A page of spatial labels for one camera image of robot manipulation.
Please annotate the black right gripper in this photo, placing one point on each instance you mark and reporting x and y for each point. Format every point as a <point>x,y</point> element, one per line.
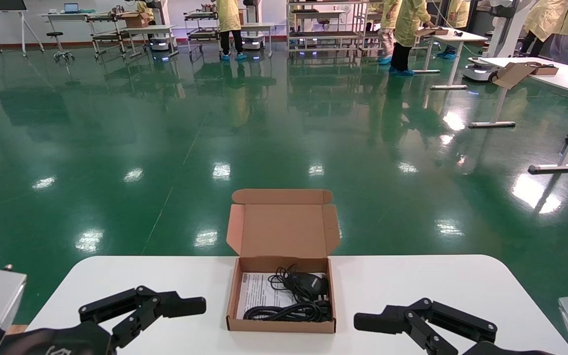
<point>501,351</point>

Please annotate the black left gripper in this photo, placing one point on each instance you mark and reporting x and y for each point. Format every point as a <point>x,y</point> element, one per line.
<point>57,342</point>

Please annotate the brown cardboard storage box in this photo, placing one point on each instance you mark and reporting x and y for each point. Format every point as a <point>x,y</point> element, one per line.
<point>284,229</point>

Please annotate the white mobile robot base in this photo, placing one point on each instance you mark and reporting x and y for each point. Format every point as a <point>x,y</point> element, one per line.
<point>253,43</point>
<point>159,44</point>

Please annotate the open cardboard box with flap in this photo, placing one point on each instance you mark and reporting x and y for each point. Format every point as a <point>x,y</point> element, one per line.
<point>511,74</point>

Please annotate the flat cardboard box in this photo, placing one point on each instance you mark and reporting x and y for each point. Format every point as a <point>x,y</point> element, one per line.
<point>439,31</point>

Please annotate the white paper instruction sheet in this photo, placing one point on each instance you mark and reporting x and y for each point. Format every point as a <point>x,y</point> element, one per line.
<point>259,291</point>

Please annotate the metal trolley cart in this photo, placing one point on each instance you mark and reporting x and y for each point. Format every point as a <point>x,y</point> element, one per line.
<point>106,36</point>
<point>200,34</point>

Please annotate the small white table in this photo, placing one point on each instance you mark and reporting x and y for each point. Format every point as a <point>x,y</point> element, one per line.
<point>259,25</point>
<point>146,28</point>

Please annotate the black stool with chrome base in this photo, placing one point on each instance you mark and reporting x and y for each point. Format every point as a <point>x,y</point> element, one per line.
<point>54,34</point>

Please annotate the brown cardboard carton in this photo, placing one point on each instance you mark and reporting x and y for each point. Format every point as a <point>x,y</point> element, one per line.
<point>137,20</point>

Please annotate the white desk with metal legs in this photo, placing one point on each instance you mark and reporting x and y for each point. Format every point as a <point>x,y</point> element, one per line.
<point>461,37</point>

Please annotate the tall white robot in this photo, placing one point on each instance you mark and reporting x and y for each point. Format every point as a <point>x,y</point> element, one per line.
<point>503,29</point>

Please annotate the grey desk with laptop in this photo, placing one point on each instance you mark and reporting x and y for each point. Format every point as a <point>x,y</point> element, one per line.
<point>57,15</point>

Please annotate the person yellow coat dark trousers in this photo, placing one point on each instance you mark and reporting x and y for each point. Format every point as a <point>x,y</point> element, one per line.
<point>407,24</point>

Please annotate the open laptop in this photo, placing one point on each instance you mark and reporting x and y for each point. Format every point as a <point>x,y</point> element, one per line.
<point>71,8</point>

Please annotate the person yellow coat black trousers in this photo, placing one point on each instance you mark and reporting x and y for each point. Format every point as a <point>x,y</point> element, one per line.
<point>228,17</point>

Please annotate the person in yellow coat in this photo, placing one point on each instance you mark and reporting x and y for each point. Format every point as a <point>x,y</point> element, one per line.
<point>459,12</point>

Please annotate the tall metal shelving rack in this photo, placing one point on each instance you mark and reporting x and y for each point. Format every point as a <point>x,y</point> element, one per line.
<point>323,34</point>

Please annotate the person yellow coat light trousers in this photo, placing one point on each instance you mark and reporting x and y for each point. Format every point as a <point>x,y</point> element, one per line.
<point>386,15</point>

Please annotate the small black stool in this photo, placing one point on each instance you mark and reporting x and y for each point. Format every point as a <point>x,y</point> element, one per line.
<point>323,21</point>

